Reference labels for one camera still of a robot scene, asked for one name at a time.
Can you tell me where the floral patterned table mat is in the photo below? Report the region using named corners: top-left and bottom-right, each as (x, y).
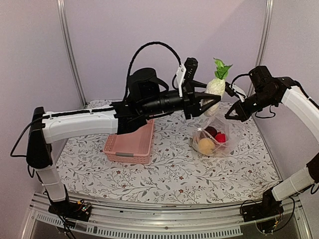
top-left (57, 112), bottom-right (281, 204)

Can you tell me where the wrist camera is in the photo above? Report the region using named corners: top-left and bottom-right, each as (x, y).
top-left (172, 57), bottom-right (198, 98)
top-left (225, 82), bottom-right (247, 102)

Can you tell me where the dark maroon toy beet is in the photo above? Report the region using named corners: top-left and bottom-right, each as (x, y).
top-left (204, 126), bottom-right (218, 138)

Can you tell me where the clear zip top bag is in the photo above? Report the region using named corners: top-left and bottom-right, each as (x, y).
top-left (189, 103), bottom-right (243, 157)

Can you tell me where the red knitted toy fruit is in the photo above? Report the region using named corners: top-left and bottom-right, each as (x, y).
top-left (215, 132), bottom-right (227, 143)

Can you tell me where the white toy cabbage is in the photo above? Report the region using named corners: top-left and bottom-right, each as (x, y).
top-left (205, 58), bottom-right (232, 117)

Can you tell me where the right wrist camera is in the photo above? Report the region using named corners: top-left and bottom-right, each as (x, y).
top-left (225, 82), bottom-right (247, 102)

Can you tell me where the yellow toy pear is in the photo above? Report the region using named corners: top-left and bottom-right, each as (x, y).
top-left (197, 138), bottom-right (215, 155)

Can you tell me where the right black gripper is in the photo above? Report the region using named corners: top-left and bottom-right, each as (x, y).
top-left (225, 89), bottom-right (277, 122)

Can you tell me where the pink perforated plastic basket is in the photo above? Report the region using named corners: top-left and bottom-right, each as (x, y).
top-left (103, 119), bottom-right (155, 164)

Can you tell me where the white toy radish with leaves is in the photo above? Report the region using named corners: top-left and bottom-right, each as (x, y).
top-left (211, 147), bottom-right (229, 157)

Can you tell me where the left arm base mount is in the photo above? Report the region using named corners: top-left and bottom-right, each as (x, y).
top-left (48, 199), bottom-right (92, 222)

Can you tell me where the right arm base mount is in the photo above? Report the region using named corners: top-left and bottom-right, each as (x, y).
top-left (240, 193), bottom-right (284, 234)

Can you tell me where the right aluminium frame post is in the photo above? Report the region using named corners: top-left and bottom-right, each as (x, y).
top-left (255, 0), bottom-right (274, 66)

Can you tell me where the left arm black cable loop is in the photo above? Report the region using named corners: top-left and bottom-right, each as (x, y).
top-left (123, 41), bottom-right (182, 100)

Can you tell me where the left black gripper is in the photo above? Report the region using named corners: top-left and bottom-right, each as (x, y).
top-left (142, 80), bottom-right (222, 120)

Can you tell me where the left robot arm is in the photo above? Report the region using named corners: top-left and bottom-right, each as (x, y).
top-left (25, 66), bottom-right (221, 216)

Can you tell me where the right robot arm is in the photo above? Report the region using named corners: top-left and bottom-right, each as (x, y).
top-left (225, 66), bottom-right (319, 217)

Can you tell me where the left aluminium frame post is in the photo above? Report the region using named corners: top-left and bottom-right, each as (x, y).
top-left (57, 0), bottom-right (87, 107)

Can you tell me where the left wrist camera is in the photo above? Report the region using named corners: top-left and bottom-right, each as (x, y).
top-left (172, 57), bottom-right (198, 98)

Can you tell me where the aluminium frame post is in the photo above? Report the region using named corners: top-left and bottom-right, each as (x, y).
top-left (255, 0), bottom-right (274, 66)
top-left (57, 0), bottom-right (87, 107)

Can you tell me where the front aluminium rail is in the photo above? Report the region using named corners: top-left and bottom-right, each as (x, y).
top-left (21, 193), bottom-right (314, 239)

